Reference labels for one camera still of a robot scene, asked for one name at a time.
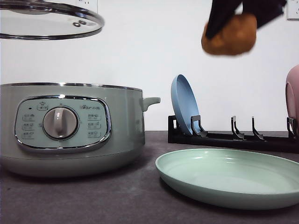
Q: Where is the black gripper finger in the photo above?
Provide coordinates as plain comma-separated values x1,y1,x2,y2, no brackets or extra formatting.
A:
242,0,287,29
206,0,242,39

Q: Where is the black plate rack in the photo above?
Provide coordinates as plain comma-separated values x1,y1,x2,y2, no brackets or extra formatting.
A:
168,115,299,153

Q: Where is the white left wall socket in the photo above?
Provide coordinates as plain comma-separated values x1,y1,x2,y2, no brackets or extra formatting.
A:
77,0,98,13

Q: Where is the blue plate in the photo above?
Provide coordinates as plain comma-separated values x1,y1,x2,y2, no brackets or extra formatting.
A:
171,74,200,134

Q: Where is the brown potato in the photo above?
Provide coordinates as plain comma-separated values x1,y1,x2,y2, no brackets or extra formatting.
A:
201,13,257,55

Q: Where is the white right wall socket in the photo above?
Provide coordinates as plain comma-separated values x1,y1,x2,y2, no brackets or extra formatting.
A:
284,0,299,22

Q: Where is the green plate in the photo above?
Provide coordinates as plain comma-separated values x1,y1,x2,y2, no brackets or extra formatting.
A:
155,148,299,210

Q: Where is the white wall socket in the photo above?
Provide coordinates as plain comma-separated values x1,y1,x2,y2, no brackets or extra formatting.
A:
284,0,299,22
77,0,98,13

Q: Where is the green electric steamer pot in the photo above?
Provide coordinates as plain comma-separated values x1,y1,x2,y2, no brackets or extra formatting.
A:
0,83,161,177

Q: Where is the pink plate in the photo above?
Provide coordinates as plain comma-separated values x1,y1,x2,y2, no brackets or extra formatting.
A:
285,64,299,137

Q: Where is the glass steamer lid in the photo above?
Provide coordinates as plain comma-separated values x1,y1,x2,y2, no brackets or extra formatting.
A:
0,0,105,40

